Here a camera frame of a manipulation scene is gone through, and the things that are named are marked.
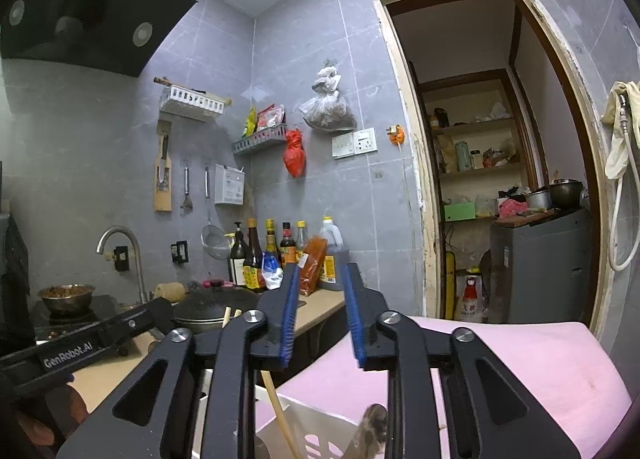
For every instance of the grey wall shelf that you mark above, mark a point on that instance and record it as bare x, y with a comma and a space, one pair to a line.
260, 140

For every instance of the black wok with lid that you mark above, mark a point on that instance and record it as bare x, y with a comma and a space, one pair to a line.
215, 301

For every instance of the pink floral blanket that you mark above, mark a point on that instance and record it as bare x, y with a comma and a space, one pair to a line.
525, 369

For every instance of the small steel pot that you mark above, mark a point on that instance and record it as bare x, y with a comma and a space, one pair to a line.
538, 200

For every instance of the dark pump bottle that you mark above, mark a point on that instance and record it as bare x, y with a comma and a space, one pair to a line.
239, 259

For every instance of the red cap soy sauce bottle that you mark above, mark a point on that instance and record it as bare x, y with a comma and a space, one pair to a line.
287, 246

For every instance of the worn door frame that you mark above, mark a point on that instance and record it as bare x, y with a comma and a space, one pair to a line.
415, 139

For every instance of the wooden knife rack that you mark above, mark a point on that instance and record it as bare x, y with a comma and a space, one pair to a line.
162, 199

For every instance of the yellow green snack packet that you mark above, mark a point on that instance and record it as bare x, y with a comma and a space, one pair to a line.
250, 124

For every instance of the orange spice packet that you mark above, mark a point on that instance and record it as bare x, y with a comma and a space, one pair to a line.
315, 264

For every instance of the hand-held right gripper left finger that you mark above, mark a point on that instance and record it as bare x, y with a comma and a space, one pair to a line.
290, 319

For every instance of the grey cabinet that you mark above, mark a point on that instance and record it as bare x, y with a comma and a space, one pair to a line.
540, 269

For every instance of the clear yellow cap bottle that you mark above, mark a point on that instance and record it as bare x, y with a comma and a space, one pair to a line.
301, 239

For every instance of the red snack packet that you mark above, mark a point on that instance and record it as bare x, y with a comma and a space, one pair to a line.
271, 116

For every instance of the metal bowl of food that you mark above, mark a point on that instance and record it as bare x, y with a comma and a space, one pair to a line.
65, 301

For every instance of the yellow cylinder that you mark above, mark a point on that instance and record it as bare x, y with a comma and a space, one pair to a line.
450, 289

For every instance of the white bottle with red label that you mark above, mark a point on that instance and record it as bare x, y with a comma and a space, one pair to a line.
473, 304

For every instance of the white wall basket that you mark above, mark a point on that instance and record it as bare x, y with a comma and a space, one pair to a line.
192, 103

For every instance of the large cooking oil jug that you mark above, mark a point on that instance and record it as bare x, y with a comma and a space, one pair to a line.
332, 249

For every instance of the white plastic utensil basket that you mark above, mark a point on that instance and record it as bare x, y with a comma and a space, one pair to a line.
320, 419

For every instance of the wooden shelf unit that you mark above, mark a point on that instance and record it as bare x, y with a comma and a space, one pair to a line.
480, 174

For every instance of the metal faucet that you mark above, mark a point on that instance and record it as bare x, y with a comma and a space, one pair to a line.
137, 259

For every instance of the white switch socket panel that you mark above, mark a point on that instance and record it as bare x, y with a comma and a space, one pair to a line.
355, 143

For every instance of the dark metal pot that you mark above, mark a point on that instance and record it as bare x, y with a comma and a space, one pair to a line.
566, 194

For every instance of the red plastic bag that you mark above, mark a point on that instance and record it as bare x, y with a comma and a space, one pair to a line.
294, 156

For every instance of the yellow cap sauce bottle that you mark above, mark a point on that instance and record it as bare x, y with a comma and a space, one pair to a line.
271, 241

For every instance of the white wall box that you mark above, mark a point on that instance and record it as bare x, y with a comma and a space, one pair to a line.
230, 185

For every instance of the clear bag of dried goods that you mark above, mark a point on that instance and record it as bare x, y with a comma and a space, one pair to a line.
327, 114

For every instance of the tall dark sauce bottle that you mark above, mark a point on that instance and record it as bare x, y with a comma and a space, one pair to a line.
254, 254

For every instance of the person's left hand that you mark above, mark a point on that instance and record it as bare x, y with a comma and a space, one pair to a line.
55, 414

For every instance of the green box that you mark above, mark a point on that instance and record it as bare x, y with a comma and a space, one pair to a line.
460, 211

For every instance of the black range hood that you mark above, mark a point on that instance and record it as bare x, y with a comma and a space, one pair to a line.
100, 14

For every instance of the induction cooktop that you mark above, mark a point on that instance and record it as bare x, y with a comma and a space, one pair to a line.
107, 304

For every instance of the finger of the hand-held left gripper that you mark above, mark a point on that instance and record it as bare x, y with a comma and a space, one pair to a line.
140, 319

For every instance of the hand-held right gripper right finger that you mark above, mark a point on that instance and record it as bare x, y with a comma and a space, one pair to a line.
354, 319

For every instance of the metal mesh skimmer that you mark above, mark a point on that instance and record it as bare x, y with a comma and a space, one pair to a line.
216, 241

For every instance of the red cloth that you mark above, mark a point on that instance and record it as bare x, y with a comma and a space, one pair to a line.
512, 209

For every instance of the blue white bag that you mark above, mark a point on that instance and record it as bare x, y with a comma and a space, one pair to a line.
272, 271

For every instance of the green thermos jar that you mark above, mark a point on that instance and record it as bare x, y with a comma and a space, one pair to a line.
463, 156

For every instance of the loofah sponge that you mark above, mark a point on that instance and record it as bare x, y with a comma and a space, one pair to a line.
170, 291

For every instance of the cream rubber gloves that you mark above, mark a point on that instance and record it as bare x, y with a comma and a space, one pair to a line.
617, 149

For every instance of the black wall outlet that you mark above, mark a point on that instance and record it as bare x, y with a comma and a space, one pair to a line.
179, 251
121, 258

